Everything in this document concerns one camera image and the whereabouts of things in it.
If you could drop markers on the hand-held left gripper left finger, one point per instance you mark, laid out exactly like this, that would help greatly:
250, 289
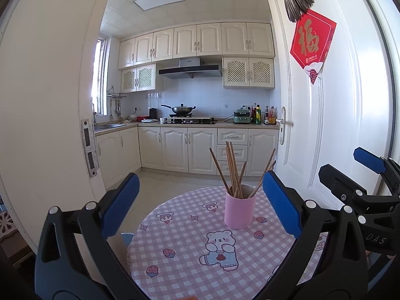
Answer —
122, 204

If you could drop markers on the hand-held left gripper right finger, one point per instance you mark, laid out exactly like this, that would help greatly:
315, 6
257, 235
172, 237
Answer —
281, 206

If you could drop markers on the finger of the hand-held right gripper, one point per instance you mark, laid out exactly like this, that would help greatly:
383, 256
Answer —
334, 178
370, 159

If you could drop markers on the pink cup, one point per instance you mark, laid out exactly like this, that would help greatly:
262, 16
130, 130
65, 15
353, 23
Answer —
239, 215

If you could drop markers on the bundle of wooden chopsticks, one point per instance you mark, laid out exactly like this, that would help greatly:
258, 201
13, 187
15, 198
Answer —
232, 175

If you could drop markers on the blue stool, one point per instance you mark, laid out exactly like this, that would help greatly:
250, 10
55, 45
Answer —
128, 240

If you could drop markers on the white door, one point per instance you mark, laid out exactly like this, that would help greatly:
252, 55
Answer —
337, 115

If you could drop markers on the white cabinet drawer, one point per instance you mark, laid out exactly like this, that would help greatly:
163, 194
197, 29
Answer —
242, 153
223, 168
237, 136

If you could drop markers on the metal lock strike plate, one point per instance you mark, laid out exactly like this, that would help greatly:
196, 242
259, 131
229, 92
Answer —
88, 142

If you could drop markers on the white lower cabinets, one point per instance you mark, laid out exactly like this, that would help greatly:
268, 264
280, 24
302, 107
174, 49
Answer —
175, 149

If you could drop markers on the white cabinets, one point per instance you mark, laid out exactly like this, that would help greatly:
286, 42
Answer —
175, 149
193, 40

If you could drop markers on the steel sink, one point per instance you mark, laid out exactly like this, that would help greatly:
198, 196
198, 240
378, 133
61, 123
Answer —
109, 127

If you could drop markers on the pink checked tablecloth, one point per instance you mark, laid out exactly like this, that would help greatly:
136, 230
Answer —
175, 272

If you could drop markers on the red container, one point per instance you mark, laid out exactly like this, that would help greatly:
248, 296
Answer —
142, 118

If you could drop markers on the metal faucet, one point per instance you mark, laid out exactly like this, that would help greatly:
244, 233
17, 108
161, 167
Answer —
94, 119

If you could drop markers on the dark soy sauce bottle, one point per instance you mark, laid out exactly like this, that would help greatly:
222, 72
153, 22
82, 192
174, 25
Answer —
267, 116

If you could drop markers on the hanging metal spatula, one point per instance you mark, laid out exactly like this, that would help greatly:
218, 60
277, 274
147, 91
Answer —
111, 113

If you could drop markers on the green oil bottle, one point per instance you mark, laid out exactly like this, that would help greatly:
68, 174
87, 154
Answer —
258, 116

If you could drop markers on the red cap sauce bottle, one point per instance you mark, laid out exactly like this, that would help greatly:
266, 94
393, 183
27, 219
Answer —
253, 115

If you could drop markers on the hanging metal ladle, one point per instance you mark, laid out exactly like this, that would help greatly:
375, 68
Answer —
116, 108

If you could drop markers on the green electric cooker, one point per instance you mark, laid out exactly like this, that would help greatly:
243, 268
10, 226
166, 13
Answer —
242, 116

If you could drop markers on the gas stove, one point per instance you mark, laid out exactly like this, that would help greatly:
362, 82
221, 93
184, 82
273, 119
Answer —
190, 120

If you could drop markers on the metal utensil rack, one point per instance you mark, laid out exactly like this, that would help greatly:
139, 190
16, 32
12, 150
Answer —
116, 94

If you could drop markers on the metal wok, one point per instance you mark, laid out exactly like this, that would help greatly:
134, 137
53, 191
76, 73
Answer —
182, 110

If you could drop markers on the white cutout plastic stool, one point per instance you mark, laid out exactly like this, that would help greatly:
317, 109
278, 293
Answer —
6, 226

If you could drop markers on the white lattice door cabinet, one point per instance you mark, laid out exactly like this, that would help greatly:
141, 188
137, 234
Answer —
248, 72
138, 79

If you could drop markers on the window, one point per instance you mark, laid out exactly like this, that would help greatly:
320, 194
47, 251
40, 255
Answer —
100, 75

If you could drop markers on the red diamond door poster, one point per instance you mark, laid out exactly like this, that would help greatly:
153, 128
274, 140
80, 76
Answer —
311, 39

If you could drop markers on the range hood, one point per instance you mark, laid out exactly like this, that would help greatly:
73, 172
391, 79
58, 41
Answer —
187, 69

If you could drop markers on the white upper cabinets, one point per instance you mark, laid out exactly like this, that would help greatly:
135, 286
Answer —
193, 40

